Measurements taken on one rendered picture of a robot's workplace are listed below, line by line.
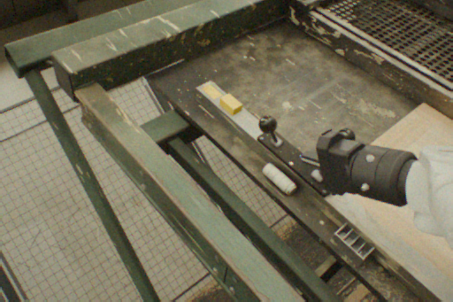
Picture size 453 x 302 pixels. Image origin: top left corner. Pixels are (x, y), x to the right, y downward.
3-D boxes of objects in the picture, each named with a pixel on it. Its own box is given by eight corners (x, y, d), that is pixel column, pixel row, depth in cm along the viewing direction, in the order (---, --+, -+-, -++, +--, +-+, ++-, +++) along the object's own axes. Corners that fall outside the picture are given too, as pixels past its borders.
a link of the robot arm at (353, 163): (304, 143, 71) (365, 156, 61) (338, 120, 76) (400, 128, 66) (319, 205, 75) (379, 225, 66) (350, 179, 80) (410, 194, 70)
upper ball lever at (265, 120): (278, 155, 92) (265, 133, 80) (265, 145, 94) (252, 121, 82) (289, 143, 92) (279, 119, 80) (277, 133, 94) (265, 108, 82)
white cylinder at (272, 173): (260, 174, 91) (287, 198, 88) (263, 166, 89) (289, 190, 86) (270, 168, 93) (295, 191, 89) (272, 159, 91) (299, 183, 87)
